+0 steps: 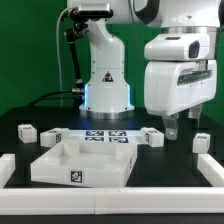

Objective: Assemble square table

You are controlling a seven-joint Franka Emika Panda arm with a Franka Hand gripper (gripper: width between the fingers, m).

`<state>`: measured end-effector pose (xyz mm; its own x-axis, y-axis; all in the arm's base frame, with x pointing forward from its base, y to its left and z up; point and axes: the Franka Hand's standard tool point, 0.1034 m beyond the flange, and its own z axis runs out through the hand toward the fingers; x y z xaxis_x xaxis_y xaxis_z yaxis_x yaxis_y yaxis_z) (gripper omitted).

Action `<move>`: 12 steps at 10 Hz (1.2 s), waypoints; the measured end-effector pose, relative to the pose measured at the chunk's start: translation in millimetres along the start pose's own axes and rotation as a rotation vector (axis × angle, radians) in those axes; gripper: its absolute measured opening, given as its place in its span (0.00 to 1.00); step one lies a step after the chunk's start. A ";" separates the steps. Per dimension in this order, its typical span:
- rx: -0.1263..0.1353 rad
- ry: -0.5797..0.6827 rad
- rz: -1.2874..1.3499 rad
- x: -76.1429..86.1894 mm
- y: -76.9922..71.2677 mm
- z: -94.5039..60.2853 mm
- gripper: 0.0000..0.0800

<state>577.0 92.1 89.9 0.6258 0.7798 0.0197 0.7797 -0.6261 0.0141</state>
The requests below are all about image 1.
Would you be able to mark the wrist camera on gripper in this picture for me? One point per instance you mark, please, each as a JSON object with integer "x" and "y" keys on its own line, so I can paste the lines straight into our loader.
{"x": 193, "y": 77}

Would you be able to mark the black camera on mount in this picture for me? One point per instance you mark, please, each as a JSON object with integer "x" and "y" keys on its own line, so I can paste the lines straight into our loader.
{"x": 95, "y": 10}

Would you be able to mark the white square table top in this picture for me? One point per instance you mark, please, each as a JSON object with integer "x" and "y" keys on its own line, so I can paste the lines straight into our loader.
{"x": 86, "y": 163}

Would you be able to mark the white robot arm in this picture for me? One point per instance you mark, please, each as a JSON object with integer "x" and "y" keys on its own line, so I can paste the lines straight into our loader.
{"x": 189, "y": 32}

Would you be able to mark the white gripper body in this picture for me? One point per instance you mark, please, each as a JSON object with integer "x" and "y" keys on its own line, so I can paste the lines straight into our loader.
{"x": 164, "y": 97}

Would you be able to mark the white U-shaped fence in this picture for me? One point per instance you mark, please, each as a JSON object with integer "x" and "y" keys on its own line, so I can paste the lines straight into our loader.
{"x": 62, "y": 201}

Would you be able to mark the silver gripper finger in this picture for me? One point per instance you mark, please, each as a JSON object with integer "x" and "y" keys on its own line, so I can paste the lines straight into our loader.
{"x": 194, "y": 115}
{"x": 171, "y": 126}

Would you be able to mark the tag marker sheet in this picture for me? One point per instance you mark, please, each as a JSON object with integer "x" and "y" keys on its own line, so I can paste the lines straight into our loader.
{"x": 119, "y": 136}

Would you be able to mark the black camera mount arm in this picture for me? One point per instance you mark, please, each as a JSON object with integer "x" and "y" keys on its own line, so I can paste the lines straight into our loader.
{"x": 72, "y": 34}

